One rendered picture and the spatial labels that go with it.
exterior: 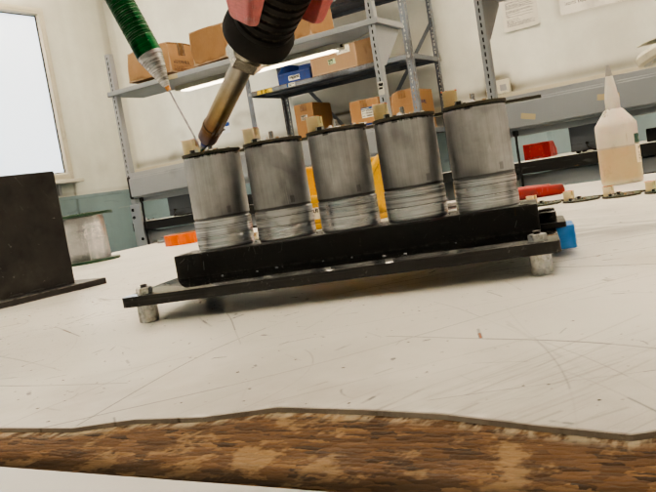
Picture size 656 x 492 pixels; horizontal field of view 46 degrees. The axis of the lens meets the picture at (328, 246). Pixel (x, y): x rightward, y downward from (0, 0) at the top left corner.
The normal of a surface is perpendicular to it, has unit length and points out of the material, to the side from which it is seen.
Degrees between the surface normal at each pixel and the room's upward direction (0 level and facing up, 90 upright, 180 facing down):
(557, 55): 90
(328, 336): 0
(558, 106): 90
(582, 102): 90
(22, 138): 90
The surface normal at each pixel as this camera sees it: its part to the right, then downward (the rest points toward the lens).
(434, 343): -0.16, -0.98
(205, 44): -0.52, 0.15
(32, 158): 0.85, -0.10
